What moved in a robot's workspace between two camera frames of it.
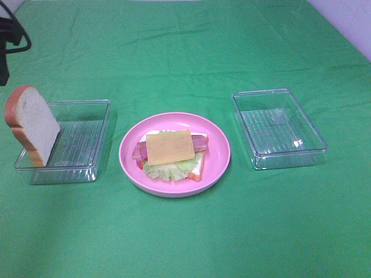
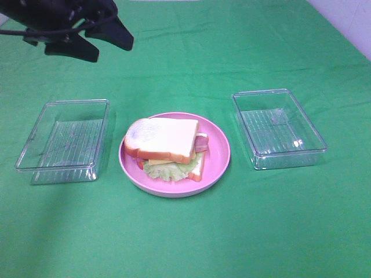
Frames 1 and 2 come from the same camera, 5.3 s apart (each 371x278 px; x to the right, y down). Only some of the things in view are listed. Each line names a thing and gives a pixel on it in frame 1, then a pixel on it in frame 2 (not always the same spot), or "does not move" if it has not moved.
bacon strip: [200, 143] does not move
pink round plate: [216, 159] does not move
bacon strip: [139, 150] → [139, 154]
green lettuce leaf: [173, 171] does not move
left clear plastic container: [75, 156] does not move
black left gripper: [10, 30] → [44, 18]
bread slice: [32, 119] → [173, 139]
